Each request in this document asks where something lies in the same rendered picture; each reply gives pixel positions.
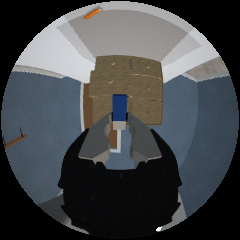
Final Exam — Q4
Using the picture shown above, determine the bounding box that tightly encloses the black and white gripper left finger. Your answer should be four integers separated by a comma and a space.
58, 112, 113, 189

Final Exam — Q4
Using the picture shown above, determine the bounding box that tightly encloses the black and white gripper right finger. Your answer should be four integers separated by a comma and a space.
126, 112, 182, 187

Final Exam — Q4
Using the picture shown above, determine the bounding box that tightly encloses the brown wooden drawer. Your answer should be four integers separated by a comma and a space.
89, 69, 133, 99
96, 56, 130, 70
94, 100, 129, 123
131, 57, 162, 79
131, 100, 162, 124
132, 76, 163, 101

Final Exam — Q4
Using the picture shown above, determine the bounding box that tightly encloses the blue and white eraser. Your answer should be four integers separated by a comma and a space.
112, 94, 128, 130

